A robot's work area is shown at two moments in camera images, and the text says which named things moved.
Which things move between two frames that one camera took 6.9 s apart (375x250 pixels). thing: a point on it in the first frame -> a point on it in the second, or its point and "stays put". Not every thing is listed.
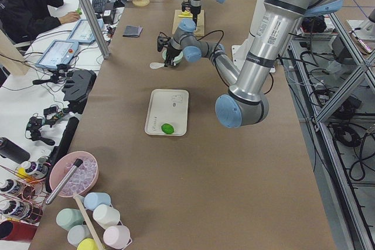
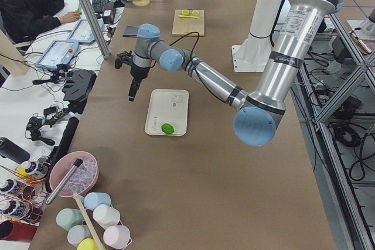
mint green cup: (68, 218) stays put
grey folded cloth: (132, 31) stays put
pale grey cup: (77, 233) stays put
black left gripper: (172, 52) -> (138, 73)
